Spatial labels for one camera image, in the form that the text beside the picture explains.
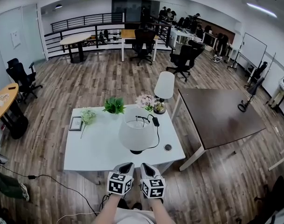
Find white paper notice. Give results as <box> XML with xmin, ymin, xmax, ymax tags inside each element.
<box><xmin>10</xmin><ymin>30</ymin><xmax>21</xmax><ymax>49</ymax></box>

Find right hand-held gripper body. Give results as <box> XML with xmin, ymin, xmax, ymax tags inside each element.
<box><xmin>141</xmin><ymin>177</ymin><xmax>166</xmax><ymax>199</ymax></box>

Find dark glass partition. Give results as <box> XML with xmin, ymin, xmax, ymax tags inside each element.
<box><xmin>111</xmin><ymin>0</ymin><xmax>160</xmax><ymax>23</ymax></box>

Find person's left forearm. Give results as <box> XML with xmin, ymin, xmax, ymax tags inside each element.
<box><xmin>92</xmin><ymin>194</ymin><xmax>125</xmax><ymax>224</ymax></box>

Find white flower bouquet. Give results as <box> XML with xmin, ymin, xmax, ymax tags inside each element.
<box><xmin>80</xmin><ymin>107</ymin><xmax>97</xmax><ymax>140</ymax></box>

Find white rectangular table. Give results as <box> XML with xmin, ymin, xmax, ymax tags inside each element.
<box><xmin>63</xmin><ymin>105</ymin><xmax>186</xmax><ymax>172</ymax></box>

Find wooden top office desk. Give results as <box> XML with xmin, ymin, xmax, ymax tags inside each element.
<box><xmin>120</xmin><ymin>29</ymin><xmax>159</xmax><ymax>62</ymax></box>

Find white ceiling strip light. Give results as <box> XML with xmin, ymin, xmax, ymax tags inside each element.
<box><xmin>246</xmin><ymin>2</ymin><xmax>278</xmax><ymax>19</ymax></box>

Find white lamp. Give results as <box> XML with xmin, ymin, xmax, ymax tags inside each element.
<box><xmin>118</xmin><ymin>107</ymin><xmax>156</xmax><ymax>155</ymax></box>

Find green plant in white pot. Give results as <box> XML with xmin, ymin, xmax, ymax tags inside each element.
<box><xmin>102</xmin><ymin>97</ymin><xmax>126</xmax><ymax>115</ymax></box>

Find black lamp power cable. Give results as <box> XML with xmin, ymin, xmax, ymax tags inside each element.
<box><xmin>135</xmin><ymin>114</ymin><xmax>160</xmax><ymax>150</ymax></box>

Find dark brown table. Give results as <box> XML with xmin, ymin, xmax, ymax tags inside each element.
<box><xmin>171</xmin><ymin>88</ymin><xmax>266</xmax><ymax>172</ymax></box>

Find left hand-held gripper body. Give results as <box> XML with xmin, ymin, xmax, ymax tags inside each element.
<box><xmin>107</xmin><ymin>170</ymin><xmax>134</xmax><ymax>196</ymax></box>

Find round wooden table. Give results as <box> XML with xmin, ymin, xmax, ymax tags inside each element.
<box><xmin>0</xmin><ymin>83</ymin><xmax>29</xmax><ymax>140</ymax></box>

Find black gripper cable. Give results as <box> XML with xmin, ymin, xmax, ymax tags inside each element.
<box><xmin>99</xmin><ymin>193</ymin><xmax>112</xmax><ymax>211</ymax></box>

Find brass base table lamp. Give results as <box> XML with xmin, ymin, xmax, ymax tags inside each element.
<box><xmin>153</xmin><ymin>71</ymin><xmax>175</xmax><ymax>115</ymax></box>

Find black office chair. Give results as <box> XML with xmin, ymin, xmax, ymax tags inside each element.
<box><xmin>253</xmin><ymin>175</ymin><xmax>284</xmax><ymax>224</ymax></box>
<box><xmin>130</xmin><ymin>28</ymin><xmax>156</xmax><ymax>66</ymax></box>
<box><xmin>6</xmin><ymin>58</ymin><xmax>43</xmax><ymax>104</ymax></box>
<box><xmin>244</xmin><ymin>61</ymin><xmax>268</xmax><ymax>88</ymax></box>
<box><xmin>166</xmin><ymin>40</ymin><xmax>205</xmax><ymax>83</ymax></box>

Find person's beige shirt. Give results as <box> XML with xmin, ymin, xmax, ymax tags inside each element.
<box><xmin>115</xmin><ymin>207</ymin><xmax>156</xmax><ymax>224</ymax></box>

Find pink flowers in pot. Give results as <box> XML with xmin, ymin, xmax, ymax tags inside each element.
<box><xmin>135</xmin><ymin>93</ymin><xmax>158</xmax><ymax>113</ymax></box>

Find black picture frame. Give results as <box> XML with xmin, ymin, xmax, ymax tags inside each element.
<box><xmin>69</xmin><ymin>116</ymin><xmax>83</xmax><ymax>132</ymax></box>

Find round white table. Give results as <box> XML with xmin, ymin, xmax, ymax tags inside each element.
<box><xmin>59</xmin><ymin>33</ymin><xmax>92</xmax><ymax>64</ymax></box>

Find white rolling whiteboard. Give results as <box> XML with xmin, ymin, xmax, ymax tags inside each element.
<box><xmin>227</xmin><ymin>33</ymin><xmax>268</xmax><ymax>71</ymax></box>

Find person's right forearm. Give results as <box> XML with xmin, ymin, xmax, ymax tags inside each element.
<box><xmin>147</xmin><ymin>197</ymin><xmax>176</xmax><ymax>224</ymax></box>

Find black floor cable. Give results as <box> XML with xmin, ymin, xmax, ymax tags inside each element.
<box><xmin>0</xmin><ymin>163</ymin><xmax>99</xmax><ymax>217</ymax></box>

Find black metal railing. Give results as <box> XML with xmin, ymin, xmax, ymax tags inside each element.
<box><xmin>44</xmin><ymin>12</ymin><xmax>173</xmax><ymax>56</ymax></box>

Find white papers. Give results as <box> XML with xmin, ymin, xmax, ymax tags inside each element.
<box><xmin>0</xmin><ymin>92</ymin><xmax>10</xmax><ymax>107</ymax></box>

